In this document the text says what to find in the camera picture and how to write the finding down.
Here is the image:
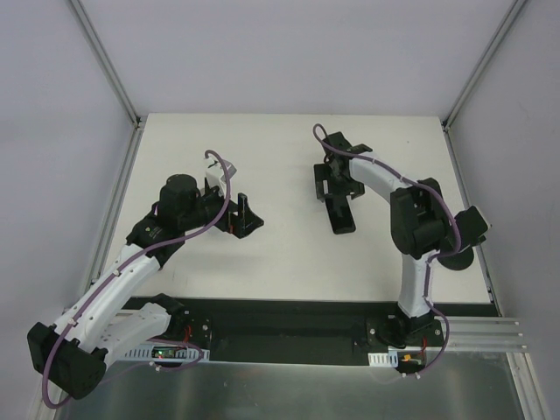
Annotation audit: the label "aluminium rail lower right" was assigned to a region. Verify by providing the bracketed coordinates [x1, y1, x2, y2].
[446, 317, 529, 353]

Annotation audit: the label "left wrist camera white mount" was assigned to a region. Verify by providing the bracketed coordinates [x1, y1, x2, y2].
[205, 157, 237, 191]

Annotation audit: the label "purple cable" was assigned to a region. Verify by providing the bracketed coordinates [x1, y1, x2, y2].
[41, 150, 233, 410]
[311, 122, 463, 307]

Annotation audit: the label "right aluminium frame post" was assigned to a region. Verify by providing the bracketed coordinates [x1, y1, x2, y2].
[441, 0, 530, 132]

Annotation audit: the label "left aluminium frame post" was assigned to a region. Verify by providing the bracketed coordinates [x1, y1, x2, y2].
[66, 0, 144, 129]

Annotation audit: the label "white cable duct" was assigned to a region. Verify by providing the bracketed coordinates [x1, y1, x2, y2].
[119, 344, 210, 363]
[367, 351, 399, 368]

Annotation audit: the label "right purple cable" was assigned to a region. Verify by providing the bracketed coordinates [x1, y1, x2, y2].
[311, 122, 463, 307]

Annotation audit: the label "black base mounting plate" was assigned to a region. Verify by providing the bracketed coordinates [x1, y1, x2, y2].
[130, 293, 454, 374]

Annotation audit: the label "aluminium frame post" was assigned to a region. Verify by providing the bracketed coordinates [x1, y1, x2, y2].
[441, 0, 530, 132]
[66, 0, 144, 129]

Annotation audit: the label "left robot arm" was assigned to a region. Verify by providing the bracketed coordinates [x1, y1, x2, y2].
[27, 174, 264, 409]

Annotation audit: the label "left white cable duct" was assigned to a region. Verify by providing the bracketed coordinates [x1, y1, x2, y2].
[119, 344, 210, 363]

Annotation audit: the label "right white cable duct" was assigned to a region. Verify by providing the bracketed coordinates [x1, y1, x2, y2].
[367, 351, 399, 368]

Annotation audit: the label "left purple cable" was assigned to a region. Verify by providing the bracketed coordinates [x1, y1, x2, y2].
[41, 150, 233, 410]

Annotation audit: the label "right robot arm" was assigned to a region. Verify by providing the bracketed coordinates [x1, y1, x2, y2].
[313, 132, 459, 346]

